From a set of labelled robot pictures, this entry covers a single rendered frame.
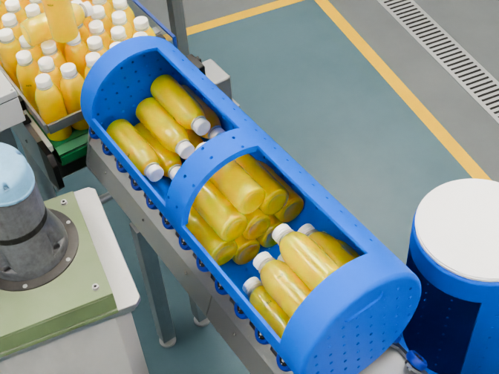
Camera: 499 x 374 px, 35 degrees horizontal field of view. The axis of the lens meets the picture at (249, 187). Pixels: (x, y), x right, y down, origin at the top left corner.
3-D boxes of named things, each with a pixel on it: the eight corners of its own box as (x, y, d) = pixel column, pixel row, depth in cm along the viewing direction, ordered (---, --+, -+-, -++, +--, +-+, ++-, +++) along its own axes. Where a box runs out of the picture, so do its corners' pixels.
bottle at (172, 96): (168, 67, 187) (207, 107, 177) (177, 86, 193) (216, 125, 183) (145, 84, 186) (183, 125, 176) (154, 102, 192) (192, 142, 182)
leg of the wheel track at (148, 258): (165, 351, 267) (136, 235, 220) (156, 339, 270) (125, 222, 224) (179, 342, 269) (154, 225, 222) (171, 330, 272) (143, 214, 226)
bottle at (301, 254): (324, 300, 138) (266, 237, 148) (330, 316, 143) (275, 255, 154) (353, 275, 139) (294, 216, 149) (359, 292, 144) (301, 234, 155)
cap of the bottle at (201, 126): (203, 114, 178) (208, 118, 177) (209, 125, 181) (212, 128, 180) (190, 124, 178) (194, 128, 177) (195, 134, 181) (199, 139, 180)
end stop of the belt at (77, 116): (50, 134, 203) (47, 126, 201) (49, 133, 203) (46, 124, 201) (182, 73, 217) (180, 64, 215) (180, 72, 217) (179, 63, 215)
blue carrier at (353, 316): (307, 412, 149) (295, 340, 127) (97, 153, 199) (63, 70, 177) (419, 329, 157) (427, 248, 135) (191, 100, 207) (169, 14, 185)
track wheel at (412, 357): (416, 371, 149) (424, 363, 149) (401, 354, 152) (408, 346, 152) (425, 372, 153) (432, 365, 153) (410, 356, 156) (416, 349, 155)
